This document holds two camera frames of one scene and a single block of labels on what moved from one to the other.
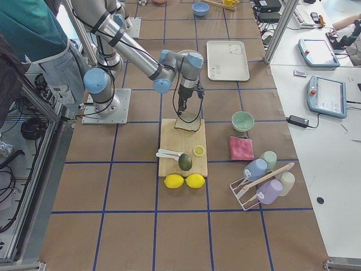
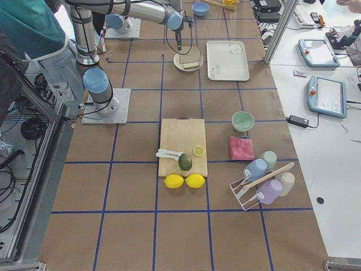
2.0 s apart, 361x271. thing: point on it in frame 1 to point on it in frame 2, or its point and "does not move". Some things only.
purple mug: [268, 191] does not move
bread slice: [187, 117] to [193, 56]
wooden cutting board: [183, 141] does not move
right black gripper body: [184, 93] to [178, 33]
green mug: [271, 158] does not move
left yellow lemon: [174, 180] does not move
